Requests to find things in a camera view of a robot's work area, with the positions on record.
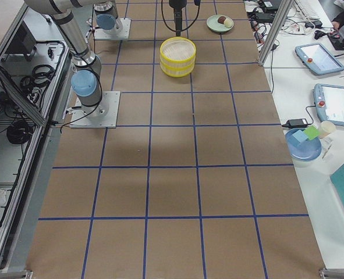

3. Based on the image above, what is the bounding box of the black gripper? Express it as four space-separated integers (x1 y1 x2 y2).
169 0 187 32

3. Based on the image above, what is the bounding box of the yellow steamer layer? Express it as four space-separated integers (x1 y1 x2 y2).
160 62 195 78
159 37 196 67

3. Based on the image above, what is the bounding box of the white bun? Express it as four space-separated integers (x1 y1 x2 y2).
224 18 233 28

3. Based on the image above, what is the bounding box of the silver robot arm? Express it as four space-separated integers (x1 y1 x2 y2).
25 1 123 119
93 1 123 34

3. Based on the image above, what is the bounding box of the light green plate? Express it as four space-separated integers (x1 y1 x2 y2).
206 15 234 33

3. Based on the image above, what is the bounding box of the brown bun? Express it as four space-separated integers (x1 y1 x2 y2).
217 16 226 24

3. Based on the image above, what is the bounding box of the upper blue teach pendant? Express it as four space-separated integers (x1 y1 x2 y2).
295 43 344 75

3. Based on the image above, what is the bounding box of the blue teach pendant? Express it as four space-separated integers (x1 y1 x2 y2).
295 43 344 75
313 84 344 126

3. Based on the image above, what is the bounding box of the black power adapter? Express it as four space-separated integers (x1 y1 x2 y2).
282 119 309 128

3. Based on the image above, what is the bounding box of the blue sponge block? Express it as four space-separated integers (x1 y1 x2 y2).
292 130 308 144

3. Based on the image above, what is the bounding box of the green sponge block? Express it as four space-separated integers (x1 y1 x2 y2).
303 125 320 141

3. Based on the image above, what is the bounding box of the lower blue teach pendant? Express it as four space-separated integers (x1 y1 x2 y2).
313 84 344 126

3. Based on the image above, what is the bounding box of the cream cup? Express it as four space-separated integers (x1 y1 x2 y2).
318 121 336 139

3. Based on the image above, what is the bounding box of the blue plate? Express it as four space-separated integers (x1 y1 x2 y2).
285 128 322 162

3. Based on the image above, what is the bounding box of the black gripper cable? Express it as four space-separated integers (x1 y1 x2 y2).
161 0 201 33

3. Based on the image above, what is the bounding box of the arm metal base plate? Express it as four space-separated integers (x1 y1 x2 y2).
69 91 120 128
94 17 132 41

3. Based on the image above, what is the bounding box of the aluminium frame post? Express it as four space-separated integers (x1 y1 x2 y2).
258 0 294 66

